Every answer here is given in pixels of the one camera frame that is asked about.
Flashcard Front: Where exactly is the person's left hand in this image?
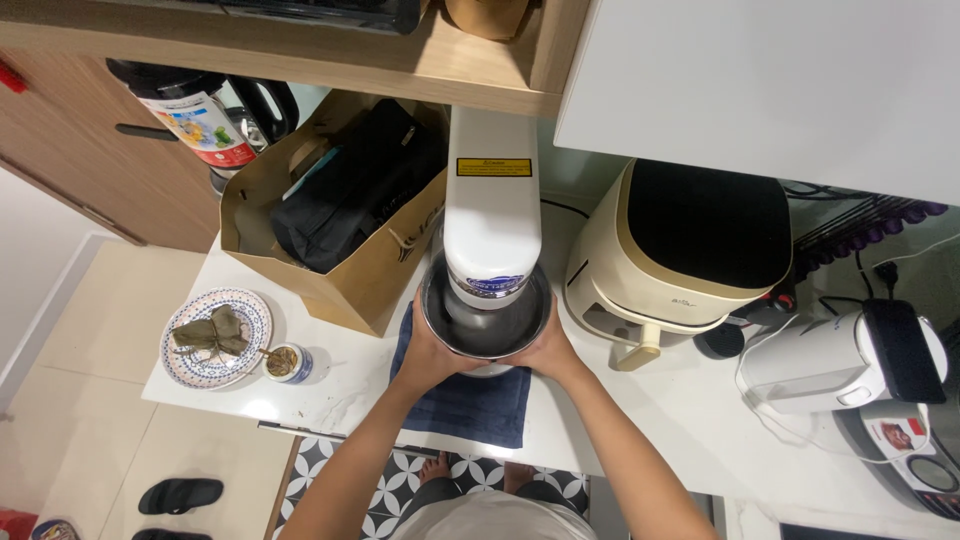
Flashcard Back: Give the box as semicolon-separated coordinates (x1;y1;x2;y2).
395;287;490;392

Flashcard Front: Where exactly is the person's right hand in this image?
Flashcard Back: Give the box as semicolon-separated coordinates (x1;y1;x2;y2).
498;295;591;382

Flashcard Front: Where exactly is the stainless steel mixing bowl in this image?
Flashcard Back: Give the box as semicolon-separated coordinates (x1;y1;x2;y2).
420;253;555;362

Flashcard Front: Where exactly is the navy blue towel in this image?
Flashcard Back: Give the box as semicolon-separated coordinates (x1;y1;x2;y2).
388;300;533;450

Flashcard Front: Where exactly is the brown paper bag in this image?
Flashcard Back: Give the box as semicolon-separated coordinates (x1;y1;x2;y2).
219;90;452;338

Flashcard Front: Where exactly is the person's left foot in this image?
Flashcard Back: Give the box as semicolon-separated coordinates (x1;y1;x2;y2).
419;451;452;486

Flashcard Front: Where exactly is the person's foot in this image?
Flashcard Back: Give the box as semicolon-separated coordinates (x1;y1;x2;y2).
503;462;538;495
419;451;452;486

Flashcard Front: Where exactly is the black and white floor mat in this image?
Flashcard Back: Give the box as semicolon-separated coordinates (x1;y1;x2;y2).
270;435;591;540

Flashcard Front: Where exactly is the person's right foot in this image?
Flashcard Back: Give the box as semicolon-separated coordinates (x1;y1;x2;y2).
503;462;538;495

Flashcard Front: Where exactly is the small white cup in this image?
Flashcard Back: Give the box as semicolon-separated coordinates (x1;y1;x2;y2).
261;342;315;386

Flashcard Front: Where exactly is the white stand mixer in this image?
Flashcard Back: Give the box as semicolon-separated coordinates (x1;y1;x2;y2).
441;105;543;378

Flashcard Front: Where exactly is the cream air fryer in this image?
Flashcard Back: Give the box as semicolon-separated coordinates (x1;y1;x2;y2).
563;157;795;373

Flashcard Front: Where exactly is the blue patterned plate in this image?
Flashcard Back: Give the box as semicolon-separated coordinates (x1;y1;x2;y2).
159;288;274;392

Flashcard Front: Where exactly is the black fabric bag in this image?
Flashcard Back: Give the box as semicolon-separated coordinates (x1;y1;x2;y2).
269;98;448;276

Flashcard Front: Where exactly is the person's white shirt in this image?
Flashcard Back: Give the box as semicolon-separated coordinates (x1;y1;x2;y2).
389;490;598;540

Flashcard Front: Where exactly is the leaf-wrapped rice dumpling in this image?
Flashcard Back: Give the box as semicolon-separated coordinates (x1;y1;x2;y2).
170;303;251;359

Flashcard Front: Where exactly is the white and black appliance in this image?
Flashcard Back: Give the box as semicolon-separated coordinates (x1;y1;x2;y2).
738;297;951;416

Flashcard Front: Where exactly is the black blender jug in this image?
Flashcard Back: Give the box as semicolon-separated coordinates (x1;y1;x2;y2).
105;58;301;198

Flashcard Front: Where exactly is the black rack of purple capsules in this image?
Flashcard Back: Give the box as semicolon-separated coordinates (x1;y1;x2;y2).
790;192;951;283

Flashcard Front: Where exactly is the brown paper package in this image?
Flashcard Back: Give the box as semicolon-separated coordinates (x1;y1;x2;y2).
443;0;531;42

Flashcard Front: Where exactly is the black tray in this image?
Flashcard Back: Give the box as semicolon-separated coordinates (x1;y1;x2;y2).
216;0;423;36

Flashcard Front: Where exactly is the grey rice cooker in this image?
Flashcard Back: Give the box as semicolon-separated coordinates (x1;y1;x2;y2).
832;400;960;523

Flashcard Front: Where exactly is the wooden cabinet door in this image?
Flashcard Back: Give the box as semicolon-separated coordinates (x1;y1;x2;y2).
0;48;223;248

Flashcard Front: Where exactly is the round printed tin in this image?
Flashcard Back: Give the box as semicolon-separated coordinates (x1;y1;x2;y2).
29;518;81;540

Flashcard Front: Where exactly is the red hanging item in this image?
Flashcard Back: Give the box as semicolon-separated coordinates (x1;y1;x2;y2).
0;60;30;96

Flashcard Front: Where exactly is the wooden wall shelf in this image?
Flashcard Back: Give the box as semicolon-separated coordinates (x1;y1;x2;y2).
0;0;594;120

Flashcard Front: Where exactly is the white wall cabinet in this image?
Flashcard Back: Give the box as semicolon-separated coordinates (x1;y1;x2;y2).
553;0;960;208

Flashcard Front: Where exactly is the black cabinet handle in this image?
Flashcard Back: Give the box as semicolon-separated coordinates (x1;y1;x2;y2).
114;123;180;143

